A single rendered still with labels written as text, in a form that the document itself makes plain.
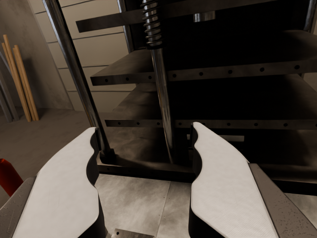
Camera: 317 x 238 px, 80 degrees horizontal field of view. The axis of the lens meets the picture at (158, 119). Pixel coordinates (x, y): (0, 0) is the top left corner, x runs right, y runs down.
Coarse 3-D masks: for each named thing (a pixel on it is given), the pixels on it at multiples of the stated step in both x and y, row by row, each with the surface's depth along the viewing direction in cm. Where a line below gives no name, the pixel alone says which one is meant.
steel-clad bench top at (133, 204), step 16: (112, 176) 102; (112, 192) 92; (128, 192) 91; (144, 192) 89; (160, 192) 88; (176, 192) 87; (112, 208) 84; (128, 208) 83; (144, 208) 82; (160, 208) 81; (176, 208) 80; (304, 208) 71; (112, 224) 78; (128, 224) 77; (144, 224) 76; (160, 224) 75; (176, 224) 74
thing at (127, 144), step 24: (120, 144) 129; (144, 144) 124; (264, 144) 107; (288, 144) 104; (312, 144) 101; (120, 168) 111; (144, 168) 106; (168, 168) 103; (264, 168) 93; (288, 168) 90; (312, 168) 88; (312, 192) 84
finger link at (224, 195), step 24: (192, 144) 12; (216, 144) 10; (192, 168) 10; (216, 168) 8; (240, 168) 8; (192, 192) 7; (216, 192) 7; (240, 192) 7; (192, 216) 7; (216, 216) 6; (240, 216) 6; (264, 216) 6
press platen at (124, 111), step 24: (144, 96) 129; (192, 96) 116; (216, 96) 111; (240, 96) 107; (264, 96) 102; (288, 96) 98; (312, 96) 94; (120, 120) 105; (144, 120) 101; (192, 120) 93; (216, 120) 90; (240, 120) 87; (264, 120) 84; (288, 120) 81; (312, 120) 78
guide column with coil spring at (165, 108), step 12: (144, 0) 68; (156, 12) 70; (156, 24) 71; (156, 36) 73; (156, 60) 78; (156, 72) 81; (156, 84) 85; (168, 96) 86; (168, 108) 89; (168, 120) 92; (168, 132) 95; (168, 144) 99; (168, 156) 104
